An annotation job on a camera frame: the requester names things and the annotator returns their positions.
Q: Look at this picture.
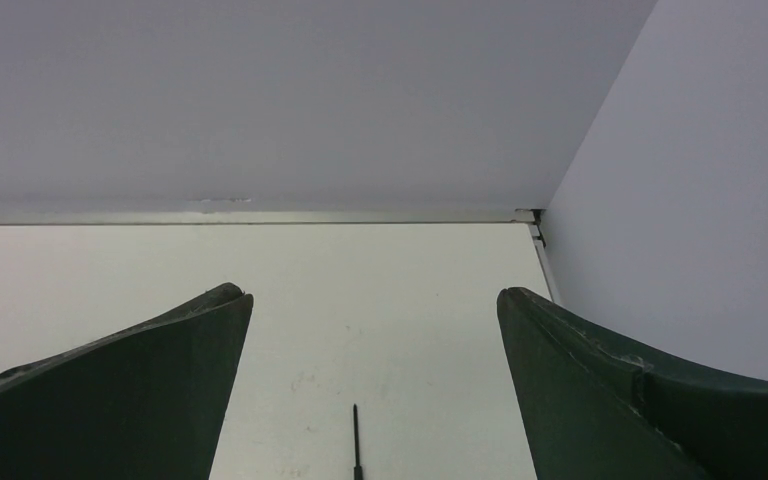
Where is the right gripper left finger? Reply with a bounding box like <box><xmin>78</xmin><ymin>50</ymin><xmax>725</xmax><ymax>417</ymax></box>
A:
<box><xmin>0</xmin><ymin>283</ymin><xmax>254</xmax><ymax>479</ymax></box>

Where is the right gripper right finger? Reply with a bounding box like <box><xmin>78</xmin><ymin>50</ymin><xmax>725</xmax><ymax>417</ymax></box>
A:
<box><xmin>497</xmin><ymin>287</ymin><xmax>768</xmax><ymax>479</ymax></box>

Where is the aluminium table edge frame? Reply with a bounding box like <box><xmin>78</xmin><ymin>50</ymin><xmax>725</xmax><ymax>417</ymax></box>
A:
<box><xmin>0</xmin><ymin>201</ymin><xmax>561</xmax><ymax>303</ymax></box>

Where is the orange handled screwdriver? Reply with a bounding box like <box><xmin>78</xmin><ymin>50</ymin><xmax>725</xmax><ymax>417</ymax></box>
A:
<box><xmin>352</xmin><ymin>404</ymin><xmax>364</xmax><ymax>480</ymax></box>

